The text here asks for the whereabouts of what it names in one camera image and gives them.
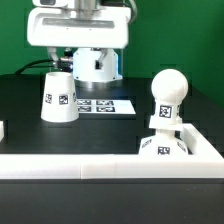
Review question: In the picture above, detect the black cable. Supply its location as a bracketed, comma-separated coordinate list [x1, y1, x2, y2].
[14, 58, 54, 76]

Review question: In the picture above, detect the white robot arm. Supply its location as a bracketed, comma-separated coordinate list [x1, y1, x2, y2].
[27, 0, 138, 84]

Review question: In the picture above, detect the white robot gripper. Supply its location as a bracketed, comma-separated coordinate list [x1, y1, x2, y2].
[27, 7, 131, 70]

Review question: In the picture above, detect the white lamp shade cone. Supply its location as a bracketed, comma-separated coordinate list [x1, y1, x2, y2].
[41, 72, 79, 123]

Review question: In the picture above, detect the white lamp base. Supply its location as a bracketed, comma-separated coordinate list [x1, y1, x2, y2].
[137, 115, 190, 157]

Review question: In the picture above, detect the white marker sheet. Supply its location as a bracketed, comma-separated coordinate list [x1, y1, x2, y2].
[77, 99, 135, 115]

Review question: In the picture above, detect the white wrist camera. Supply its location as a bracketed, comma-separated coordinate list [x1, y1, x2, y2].
[32, 0, 68, 7]

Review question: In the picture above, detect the white lamp bulb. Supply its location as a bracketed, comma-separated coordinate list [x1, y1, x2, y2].
[149, 69, 188, 131]

